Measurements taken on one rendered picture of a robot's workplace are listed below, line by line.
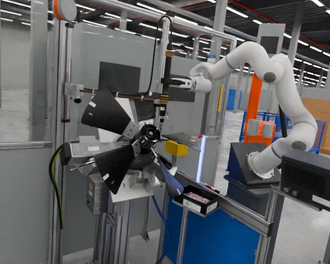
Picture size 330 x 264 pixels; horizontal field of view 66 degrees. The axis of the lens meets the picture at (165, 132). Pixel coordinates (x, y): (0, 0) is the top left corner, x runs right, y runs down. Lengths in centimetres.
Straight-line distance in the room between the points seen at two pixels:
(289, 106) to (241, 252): 85
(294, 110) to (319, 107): 772
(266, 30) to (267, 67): 396
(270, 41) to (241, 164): 378
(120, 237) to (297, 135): 116
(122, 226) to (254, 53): 122
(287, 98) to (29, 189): 175
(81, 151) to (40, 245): 112
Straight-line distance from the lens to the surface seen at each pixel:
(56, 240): 212
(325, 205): 127
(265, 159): 163
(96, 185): 167
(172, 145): 189
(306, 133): 144
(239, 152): 169
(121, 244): 174
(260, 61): 132
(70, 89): 172
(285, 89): 139
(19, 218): 215
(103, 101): 138
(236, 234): 163
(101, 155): 119
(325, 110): 907
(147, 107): 153
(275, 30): 523
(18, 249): 228
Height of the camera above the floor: 148
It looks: 10 degrees down
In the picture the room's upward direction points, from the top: 6 degrees clockwise
